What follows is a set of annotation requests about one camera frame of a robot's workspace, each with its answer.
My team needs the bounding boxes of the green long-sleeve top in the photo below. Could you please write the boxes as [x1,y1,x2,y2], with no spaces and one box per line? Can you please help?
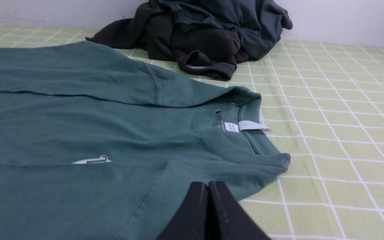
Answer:
[0,41,291,240]

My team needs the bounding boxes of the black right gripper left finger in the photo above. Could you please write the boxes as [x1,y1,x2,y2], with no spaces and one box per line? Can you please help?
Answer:
[157,182,209,240]

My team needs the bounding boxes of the dark brown crumpled garment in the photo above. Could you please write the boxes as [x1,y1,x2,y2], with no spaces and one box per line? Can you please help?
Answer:
[86,0,250,81]

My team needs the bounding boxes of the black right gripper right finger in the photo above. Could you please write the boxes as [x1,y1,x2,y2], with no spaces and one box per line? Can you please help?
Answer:
[209,181,271,240]

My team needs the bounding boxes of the green checkered tablecloth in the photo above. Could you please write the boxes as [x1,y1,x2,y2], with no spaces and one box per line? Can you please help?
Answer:
[0,24,384,240]

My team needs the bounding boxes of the dark teal crumpled garment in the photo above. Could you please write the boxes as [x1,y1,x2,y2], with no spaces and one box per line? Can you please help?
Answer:
[157,0,293,61]

